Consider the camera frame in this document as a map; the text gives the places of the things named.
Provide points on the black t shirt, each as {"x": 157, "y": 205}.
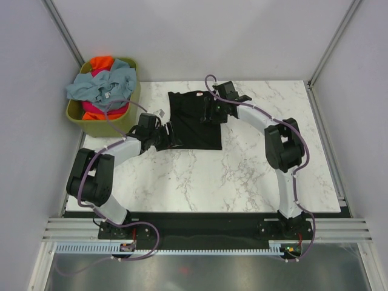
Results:
{"x": 186, "y": 112}

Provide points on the blue slotted cable duct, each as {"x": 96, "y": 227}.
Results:
{"x": 115, "y": 248}

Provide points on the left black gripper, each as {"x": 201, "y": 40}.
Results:
{"x": 169, "y": 140}

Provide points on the grey blue t shirt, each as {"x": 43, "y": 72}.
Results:
{"x": 106, "y": 89}

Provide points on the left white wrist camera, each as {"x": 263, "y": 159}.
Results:
{"x": 159, "y": 113}

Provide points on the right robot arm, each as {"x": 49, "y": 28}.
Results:
{"x": 284, "y": 146}

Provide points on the orange t shirt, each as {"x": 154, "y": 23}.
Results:
{"x": 100, "y": 62}

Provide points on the olive green plastic bin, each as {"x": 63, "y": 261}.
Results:
{"x": 107, "y": 127}

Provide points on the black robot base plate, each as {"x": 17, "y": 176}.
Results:
{"x": 208, "y": 231}

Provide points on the aluminium frame rail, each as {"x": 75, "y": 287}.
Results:
{"x": 351, "y": 230}

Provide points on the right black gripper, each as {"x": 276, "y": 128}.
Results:
{"x": 210, "y": 103}

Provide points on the left aluminium corner post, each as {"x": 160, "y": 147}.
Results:
{"x": 64, "y": 31}

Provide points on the magenta t shirt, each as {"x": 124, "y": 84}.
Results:
{"x": 89, "y": 107}

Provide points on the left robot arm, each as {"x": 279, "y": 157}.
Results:
{"x": 91, "y": 177}

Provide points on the aluminium corner post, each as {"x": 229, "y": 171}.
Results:
{"x": 338, "y": 34}
{"x": 64, "y": 31}

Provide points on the right aluminium corner post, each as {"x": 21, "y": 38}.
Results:
{"x": 338, "y": 34}

